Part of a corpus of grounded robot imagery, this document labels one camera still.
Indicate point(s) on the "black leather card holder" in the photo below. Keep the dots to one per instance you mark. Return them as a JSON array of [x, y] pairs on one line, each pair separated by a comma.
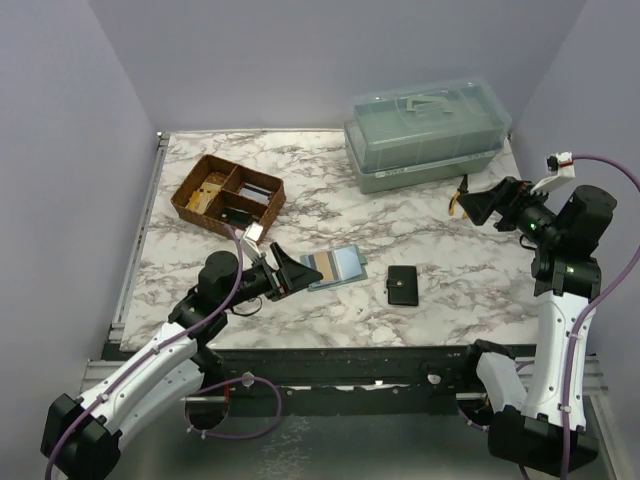
[[402, 285]]

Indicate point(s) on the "black metal base rail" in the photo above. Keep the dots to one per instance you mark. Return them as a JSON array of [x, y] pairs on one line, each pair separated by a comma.
[[306, 382]]

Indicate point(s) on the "green plastic storage box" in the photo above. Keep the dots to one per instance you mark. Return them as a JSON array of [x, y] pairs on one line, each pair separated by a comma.
[[425, 133]]

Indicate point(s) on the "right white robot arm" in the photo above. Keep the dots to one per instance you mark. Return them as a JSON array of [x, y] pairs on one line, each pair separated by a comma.
[[542, 425]]

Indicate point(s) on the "silver card in basket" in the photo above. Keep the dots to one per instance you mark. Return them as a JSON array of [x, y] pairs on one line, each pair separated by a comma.
[[255, 193]]

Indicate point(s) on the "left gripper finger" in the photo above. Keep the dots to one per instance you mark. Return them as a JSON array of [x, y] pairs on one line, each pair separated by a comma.
[[297, 280], [283, 260]]

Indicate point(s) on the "gold cards in basket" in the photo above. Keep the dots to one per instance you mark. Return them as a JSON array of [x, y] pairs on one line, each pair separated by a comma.
[[202, 197]]

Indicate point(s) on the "yellow handled pliers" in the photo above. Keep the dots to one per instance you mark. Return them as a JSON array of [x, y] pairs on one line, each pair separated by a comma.
[[461, 190]]

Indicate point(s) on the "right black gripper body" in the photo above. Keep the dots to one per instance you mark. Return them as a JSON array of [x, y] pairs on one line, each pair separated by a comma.
[[537, 218]]

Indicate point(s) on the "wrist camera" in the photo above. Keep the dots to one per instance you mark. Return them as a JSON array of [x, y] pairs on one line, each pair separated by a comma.
[[561, 170], [249, 241]]

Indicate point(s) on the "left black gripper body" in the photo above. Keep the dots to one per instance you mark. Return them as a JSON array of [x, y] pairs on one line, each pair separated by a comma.
[[258, 281]]

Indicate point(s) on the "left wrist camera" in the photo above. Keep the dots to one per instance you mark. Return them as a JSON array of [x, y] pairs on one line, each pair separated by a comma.
[[249, 241]]

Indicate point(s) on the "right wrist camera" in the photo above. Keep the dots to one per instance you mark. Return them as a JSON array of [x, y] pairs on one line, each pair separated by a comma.
[[561, 170]]

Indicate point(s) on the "black item in basket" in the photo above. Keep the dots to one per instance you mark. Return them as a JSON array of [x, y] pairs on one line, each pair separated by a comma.
[[237, 218]]

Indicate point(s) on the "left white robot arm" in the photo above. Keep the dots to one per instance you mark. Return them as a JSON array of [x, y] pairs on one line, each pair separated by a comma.
[[84, 436]]

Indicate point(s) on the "brown woven divided basket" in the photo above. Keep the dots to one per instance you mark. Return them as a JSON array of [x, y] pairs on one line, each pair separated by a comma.
[[230, 176]]

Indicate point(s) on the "aluminium frame rail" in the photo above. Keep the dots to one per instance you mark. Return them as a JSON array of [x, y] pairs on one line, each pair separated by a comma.
[[117, 325]]

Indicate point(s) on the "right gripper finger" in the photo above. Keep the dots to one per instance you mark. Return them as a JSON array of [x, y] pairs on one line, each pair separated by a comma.
[[481, 205], [509, 209]]

